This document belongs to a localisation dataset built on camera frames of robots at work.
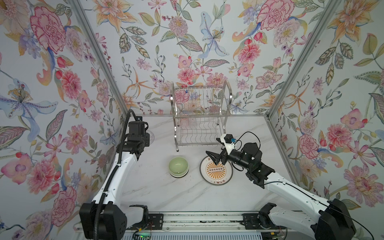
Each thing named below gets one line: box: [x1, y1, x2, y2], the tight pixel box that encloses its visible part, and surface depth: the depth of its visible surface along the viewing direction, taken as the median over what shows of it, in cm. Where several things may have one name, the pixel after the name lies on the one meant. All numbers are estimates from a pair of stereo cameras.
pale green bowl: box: [168, 156, 190, 178], surface depth 87 cm
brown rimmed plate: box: [200, 156, 234, 185], surface depth 90 cm
